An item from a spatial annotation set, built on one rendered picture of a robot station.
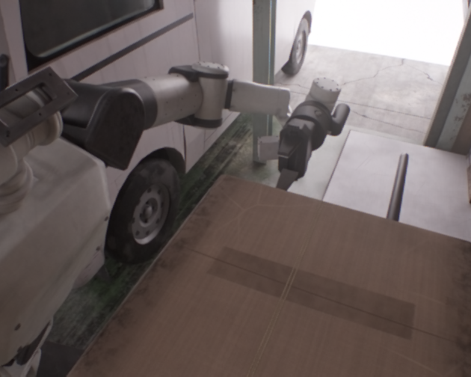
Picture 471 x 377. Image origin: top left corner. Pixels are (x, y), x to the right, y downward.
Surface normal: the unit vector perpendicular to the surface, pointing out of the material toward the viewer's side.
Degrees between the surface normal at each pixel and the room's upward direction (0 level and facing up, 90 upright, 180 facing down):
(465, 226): 0
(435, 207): 0
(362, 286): 0
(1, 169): 101
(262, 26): 90
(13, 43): 85
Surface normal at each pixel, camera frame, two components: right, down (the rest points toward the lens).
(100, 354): -0.04, -0.75
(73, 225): 0.90, -0.07
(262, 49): -0.43, 0.61
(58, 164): 0.43, -0.62
